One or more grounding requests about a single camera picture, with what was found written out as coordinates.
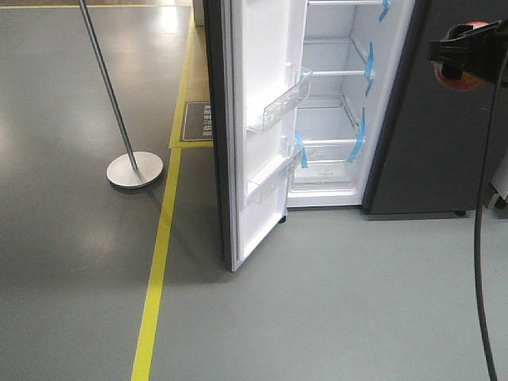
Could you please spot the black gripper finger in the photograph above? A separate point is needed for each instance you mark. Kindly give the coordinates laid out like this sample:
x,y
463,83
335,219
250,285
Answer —
x,y
481,52

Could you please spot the red yellow apple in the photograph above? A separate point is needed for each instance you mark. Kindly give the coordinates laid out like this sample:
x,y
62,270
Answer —
x,y
462,81

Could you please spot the grey fridge door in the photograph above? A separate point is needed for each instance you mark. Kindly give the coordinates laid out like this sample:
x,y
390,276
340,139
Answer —
x,y
249,45

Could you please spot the dark grey fridge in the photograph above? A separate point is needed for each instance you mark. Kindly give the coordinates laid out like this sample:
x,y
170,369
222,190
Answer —
x,y
380,130

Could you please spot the white grey side cabinet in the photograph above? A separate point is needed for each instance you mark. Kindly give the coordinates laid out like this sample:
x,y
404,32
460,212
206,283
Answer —
x,y
497,190

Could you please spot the upper clear door bin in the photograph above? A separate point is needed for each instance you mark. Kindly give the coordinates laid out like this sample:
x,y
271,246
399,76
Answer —
x,y
268,108

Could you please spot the clear door bin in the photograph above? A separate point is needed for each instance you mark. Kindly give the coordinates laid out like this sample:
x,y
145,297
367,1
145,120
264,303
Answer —
x,y
268,108
265,180

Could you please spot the lower clear door bin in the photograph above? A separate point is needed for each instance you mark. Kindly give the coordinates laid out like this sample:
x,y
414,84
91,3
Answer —
x,y
265,180

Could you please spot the grey floor sign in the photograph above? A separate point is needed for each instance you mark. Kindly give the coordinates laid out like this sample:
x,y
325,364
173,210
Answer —
x,y
197,122

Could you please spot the silver floor stand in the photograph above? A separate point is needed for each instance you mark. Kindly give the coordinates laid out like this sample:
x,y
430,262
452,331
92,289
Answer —
x,y
132,170

